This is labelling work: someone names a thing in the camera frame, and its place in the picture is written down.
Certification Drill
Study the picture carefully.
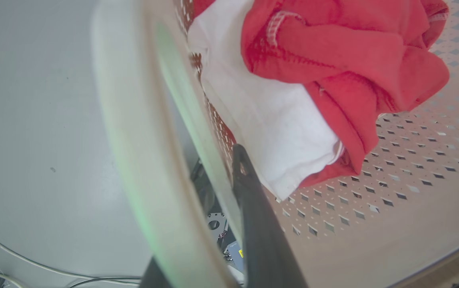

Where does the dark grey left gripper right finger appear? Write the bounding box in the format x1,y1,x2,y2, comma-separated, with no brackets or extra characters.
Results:
231,144,308,288

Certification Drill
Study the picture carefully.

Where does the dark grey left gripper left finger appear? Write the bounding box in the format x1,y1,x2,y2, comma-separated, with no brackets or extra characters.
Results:
139,258,173,288

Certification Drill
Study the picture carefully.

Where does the white perforated laundry basket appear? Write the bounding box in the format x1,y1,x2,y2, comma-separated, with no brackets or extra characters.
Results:
91,0,459,288

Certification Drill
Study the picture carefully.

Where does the white garment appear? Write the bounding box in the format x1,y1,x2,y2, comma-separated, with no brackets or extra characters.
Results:
188,0,344,201

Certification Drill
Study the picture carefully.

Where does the red garment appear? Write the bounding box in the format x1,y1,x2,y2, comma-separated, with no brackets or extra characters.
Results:
192,0,451,189

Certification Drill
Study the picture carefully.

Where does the dark floor cable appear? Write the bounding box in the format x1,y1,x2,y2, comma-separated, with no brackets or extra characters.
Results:
68,276,142,288

